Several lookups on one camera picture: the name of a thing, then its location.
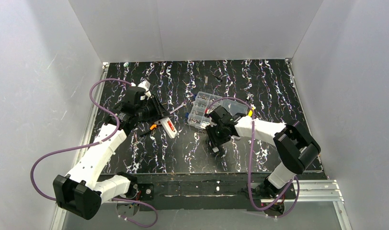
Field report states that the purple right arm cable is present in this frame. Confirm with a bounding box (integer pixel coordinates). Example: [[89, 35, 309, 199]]
[[206, 97, 300, 219]]

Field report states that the red orange battery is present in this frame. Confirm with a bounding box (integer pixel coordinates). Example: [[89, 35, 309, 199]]
[[168, 120, 175, 132]]

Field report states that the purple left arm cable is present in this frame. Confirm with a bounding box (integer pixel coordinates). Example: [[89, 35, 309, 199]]
[[30, 79, 159, 229]]

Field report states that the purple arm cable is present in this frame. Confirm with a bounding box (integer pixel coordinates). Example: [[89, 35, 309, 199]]
[[30, 79, 159, 229], [206, 97, 300, 219]]

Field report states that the clear plastic screw organizer box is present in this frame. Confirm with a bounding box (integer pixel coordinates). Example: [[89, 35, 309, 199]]
[[185, 92, 249, 130]]

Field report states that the yellow handled screwdriver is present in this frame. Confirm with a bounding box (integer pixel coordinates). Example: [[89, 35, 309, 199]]
[[247, 107, 255, 117]]

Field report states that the white AC remote control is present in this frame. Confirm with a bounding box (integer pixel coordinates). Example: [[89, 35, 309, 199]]
[[162, 118, 178, 138]]

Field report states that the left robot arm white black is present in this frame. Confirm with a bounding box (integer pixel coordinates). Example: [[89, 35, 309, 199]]
[[53, 83, 177, 220]]

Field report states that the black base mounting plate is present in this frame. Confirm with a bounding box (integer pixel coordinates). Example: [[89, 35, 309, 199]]
[[96, 172, 329, 212]]

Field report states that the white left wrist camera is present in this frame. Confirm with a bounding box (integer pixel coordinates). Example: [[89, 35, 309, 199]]
[[137, 80, 152, 98]]

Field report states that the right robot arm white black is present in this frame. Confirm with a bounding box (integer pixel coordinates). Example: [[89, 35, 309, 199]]
[[206, 106, 321, 193]]

